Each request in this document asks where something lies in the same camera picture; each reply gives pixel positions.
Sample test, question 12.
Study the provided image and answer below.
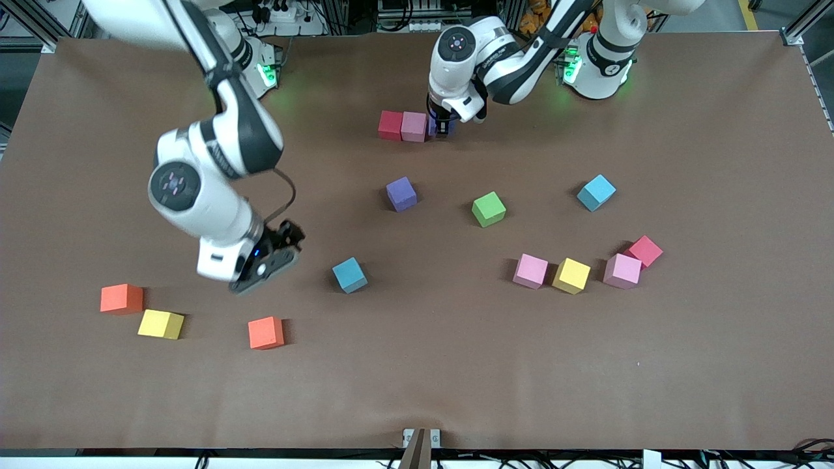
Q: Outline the mauve pink foam block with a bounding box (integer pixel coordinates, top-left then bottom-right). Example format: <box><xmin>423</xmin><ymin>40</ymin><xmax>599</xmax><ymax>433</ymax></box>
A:
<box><xmin>401</xmin><ymin>111</ymin><xmax>429</xmax><ymax>143</ymax></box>

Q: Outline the red foam block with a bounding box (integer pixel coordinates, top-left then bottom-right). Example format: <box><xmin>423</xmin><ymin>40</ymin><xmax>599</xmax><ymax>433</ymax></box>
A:
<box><xmin>624</xmin><ymin>235</ymin><xmax>664</xmax><ymax>269</ymax></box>
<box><xmin>378</xmin><ymin>110</ymin><xmax>405</xmax><ymax>141</ymax></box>

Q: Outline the orange foam block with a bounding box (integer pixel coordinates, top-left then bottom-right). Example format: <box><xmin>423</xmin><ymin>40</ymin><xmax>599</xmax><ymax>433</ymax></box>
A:
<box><xmin>100</xmin><ymin>284</ymin><xmax>144</xmax><ymax>316</ymax></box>
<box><xmin>248</xmin><ymin>317</ymin><xmax>285</xmax><ymax>350</ymax></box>

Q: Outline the green foam block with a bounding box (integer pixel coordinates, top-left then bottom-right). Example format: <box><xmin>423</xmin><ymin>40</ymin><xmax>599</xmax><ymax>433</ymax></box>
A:
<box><xmin>472</xmin><ymin>191</ymin><xmax>507</xmax><ymax>228</ymax></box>

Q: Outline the blue foam block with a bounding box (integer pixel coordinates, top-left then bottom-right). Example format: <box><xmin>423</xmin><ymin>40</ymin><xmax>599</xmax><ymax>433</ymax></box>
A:
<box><xmin>332</xmin><ymin>257</ymin><xmax>369</xmax><ymax>294</ymax></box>
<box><xmin>577</xmin><ymin>174</ymin><xmax>616</xmax><ymax>212</ymax></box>

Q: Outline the yellow foam block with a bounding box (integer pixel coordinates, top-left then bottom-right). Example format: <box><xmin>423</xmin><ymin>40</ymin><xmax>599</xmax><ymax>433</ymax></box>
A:
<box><xmin>553</xmin><ymin>258</ymin><xmax>592</xmax><ymax>295</ymax></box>
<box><xmin>137</xmin><ymin>309</ymin><xmax>185</xmax><ymax>341</ymax></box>

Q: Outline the white electronics box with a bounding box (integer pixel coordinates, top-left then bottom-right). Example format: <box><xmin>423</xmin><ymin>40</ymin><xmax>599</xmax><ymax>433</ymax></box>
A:
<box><xmin>377</xmin><ymin>0</ymin><xmax>450</xmax><ymax>33</ymax></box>

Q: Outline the bag of orange items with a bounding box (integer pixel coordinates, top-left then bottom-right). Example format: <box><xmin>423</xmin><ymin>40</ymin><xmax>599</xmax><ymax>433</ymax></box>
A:
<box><xmin>519</xmin><ymin>0</ymin><xmax>600</xmax><ymax>35</ymax></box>

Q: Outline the large table cover sheet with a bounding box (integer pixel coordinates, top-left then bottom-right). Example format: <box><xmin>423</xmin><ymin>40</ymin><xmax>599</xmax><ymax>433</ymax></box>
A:
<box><xmin>0</xmin><ymin>33</ymin><xmax>834</xmax><ymax>451</ymax></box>

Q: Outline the white power strip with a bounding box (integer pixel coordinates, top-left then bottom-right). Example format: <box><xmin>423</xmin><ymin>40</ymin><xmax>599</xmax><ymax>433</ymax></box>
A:
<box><xmin>255</xmin><ymin>0</ymin><xmax>308</xmax><ymax>24</ymax></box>

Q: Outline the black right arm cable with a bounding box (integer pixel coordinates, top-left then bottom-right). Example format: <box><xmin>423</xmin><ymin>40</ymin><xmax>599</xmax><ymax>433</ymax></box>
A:
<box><xmin>163</xmin><ymin>0</ymin><xmax>298</xmax><ymax>226</ymax></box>

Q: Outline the metal edge bracket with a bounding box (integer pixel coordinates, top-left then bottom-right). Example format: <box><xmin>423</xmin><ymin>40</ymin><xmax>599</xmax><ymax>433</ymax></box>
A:
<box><xmin>399</xmin><ymin>428</ymin><xmax>442</xmax><ymax>469</ymax></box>

